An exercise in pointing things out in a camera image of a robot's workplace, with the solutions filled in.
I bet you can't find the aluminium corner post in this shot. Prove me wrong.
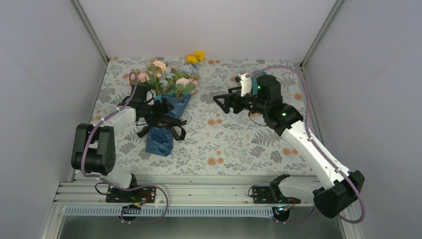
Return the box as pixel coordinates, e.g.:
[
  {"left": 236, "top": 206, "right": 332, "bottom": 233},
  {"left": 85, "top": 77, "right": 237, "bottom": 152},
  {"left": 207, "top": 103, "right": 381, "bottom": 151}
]
[
  {"left": 70, "top": 0, "right": 109, "bottom": 64},
  {"left": 300, "top": 0, "right": 344, "bottom": 70}
]

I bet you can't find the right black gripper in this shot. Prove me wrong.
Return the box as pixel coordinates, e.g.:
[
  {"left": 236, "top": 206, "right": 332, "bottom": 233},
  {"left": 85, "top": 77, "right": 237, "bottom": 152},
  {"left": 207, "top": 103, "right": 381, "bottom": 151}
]
[{"left": 212, "top": 86, "right": 267, "bottom": 115}]

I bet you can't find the floral patterned table mat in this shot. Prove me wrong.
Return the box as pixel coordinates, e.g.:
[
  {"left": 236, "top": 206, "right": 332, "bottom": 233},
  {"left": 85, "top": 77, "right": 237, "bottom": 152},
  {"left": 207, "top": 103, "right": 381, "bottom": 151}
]
[{"left": 115, "top": 59, "right": 314, "bottom": 176}]

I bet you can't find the right aluminium corner post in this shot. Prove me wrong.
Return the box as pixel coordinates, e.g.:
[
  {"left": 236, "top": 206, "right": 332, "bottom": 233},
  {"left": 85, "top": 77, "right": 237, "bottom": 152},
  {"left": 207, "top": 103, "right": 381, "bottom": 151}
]
[{"left": 300, "top": 0, "right": 344, "bottom": 70}]

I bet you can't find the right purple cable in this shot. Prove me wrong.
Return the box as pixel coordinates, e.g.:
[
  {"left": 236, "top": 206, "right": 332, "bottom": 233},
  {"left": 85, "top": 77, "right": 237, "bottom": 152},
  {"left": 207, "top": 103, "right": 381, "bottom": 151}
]
[{"left": 247, "top": 64, "right": 367, "bottom": 226}]

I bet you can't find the artificial flower bouquet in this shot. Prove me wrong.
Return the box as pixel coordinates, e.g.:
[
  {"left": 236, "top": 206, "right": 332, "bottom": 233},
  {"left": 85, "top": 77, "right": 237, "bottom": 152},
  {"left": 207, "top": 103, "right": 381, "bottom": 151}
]
[{"left": 127, "top": 51, "right": 206, "bottom": 99}]

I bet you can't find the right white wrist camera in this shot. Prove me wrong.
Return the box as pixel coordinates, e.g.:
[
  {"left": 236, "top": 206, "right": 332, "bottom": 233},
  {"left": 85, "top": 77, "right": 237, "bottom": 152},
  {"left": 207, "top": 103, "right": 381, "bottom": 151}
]
[{"left": 235, "top": 73, "right": 252, "bottom": 97}]

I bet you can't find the slotted grey cable duct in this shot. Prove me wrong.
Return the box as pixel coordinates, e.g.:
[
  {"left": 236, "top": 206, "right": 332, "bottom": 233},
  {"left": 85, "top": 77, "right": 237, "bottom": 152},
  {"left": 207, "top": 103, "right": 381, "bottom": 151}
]
[{"left": 63, "top": 205, "right": 273, "bottom": 218}]

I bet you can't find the left aluminium corner post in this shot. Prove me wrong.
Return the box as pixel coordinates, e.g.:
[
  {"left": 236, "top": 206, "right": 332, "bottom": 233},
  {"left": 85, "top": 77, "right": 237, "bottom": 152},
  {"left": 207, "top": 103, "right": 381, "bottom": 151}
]
[{"left": 70, "top": 0, "right": 109, "bottom": 64}]

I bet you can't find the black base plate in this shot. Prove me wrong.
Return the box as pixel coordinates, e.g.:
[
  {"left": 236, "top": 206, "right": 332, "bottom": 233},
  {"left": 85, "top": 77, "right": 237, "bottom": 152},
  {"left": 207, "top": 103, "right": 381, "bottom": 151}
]
[
  {"left": 105, "top": 187, "right": 156, "bottom": 204},
  {"left": 247, "top": 185, "right": 301, "bottom": 204}
]

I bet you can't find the blue wrapping paper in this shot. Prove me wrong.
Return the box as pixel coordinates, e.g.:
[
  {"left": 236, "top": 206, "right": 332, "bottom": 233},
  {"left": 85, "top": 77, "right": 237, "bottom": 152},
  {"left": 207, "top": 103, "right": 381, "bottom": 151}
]
[{"left": 146, "top": 94, "right": 191, "bottom": 156}]

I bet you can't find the aluminium rail frame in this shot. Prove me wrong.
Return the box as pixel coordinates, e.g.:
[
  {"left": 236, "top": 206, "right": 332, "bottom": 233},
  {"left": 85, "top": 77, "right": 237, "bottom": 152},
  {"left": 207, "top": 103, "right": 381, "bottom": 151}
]
[{"left": 41, "top": 175, "right": 363, "bottom": 239}]

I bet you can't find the black ribbon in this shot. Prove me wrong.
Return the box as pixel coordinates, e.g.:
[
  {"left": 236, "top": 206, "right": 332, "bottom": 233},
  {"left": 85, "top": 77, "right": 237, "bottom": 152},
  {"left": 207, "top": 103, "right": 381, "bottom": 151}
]
[{"left": 135, "top": 116, "right": 187, "bottom": 141}]

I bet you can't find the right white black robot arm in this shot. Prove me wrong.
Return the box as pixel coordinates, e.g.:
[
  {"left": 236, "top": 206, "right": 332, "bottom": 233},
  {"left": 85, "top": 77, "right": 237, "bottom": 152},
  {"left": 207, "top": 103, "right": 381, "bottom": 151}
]
[{"left": 213, "top": 74, "right": 365, "bottom": 219}]

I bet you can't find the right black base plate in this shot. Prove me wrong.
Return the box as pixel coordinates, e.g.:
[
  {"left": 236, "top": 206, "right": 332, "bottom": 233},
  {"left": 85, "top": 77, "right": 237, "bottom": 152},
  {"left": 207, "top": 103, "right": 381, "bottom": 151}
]
[{"left": 247, "top": 185, "right": 301, "bottom": 204}]

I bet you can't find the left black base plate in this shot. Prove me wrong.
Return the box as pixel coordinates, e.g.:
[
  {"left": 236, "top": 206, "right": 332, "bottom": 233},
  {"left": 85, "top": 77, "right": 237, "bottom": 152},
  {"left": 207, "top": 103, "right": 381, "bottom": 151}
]
[{"left": 105, "top": 187, "right": 156, "bottom": 204}]

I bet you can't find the teal cylindrical vase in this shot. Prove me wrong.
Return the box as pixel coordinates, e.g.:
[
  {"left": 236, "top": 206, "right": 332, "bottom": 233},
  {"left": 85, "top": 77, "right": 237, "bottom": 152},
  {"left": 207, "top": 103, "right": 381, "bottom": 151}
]
[{"left": 251, "top": 72, "right": 267, "bottom": 95}]

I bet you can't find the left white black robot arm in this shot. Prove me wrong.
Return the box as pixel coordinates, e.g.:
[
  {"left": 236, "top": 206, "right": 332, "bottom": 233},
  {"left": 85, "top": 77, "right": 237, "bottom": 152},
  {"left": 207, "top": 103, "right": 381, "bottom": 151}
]
[{"left": 71, "top": 85, "right": 174, "bottom": 202}]

